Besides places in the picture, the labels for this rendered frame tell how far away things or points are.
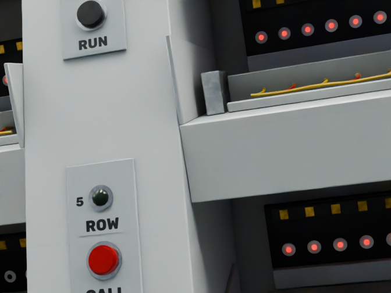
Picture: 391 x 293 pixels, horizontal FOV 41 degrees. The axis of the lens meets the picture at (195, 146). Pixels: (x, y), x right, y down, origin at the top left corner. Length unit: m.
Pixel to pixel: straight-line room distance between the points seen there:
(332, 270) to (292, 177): 0.17
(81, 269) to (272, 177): 0.12
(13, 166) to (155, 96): 0.10
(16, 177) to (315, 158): 0.17
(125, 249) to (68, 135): 0.07
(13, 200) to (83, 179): 0.05
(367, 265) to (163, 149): 0.22
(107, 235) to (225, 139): 0.08
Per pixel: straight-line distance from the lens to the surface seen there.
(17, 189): 0.33
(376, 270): 0.45
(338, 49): 0.48
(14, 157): 0.33
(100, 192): 0.29
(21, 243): 0.50
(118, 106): 0.31
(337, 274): 0.45
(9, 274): 0.51
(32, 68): 0.34
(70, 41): 0.33
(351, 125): 0.29
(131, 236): 0.29
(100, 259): 0.29
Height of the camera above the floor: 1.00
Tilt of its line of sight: 13 degrees up
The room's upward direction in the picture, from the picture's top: 5 degrees counter-clockwise
